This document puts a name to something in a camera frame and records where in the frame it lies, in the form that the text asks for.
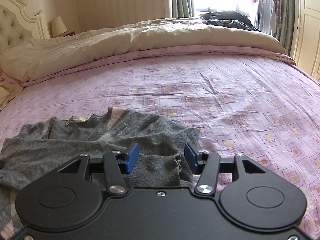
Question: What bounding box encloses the cream tufted headboard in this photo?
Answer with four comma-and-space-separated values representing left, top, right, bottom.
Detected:
1, 0, 50, 53

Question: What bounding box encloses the pink patterned bed sheet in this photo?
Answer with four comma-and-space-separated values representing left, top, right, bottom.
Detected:
1, 46, 319, 238

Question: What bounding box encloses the cream bedside lamp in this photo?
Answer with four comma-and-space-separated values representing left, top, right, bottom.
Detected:
51, 16, 68, 37

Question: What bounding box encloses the grey argyle knit sweater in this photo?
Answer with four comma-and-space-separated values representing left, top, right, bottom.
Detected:
0, 106, 201, 238

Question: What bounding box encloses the clothes drying rack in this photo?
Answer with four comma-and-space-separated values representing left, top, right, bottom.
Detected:
252, 0, 281, 37

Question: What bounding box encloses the right grey-green curtain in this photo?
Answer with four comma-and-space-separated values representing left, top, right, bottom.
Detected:
276, 0, 296, 54

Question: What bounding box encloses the dark clothes pile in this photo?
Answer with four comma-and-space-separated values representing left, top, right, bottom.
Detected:
201, 11, 260, 32

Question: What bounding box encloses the cream folded duvet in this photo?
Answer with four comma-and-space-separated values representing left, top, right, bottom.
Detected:
1, 18, 286, 82

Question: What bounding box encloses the cream pillow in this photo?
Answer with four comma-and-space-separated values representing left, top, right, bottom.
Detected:
0, 75, 23, 110

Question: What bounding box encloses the cream wardrobe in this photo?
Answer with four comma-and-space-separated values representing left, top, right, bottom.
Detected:
290, 0, 320, 81

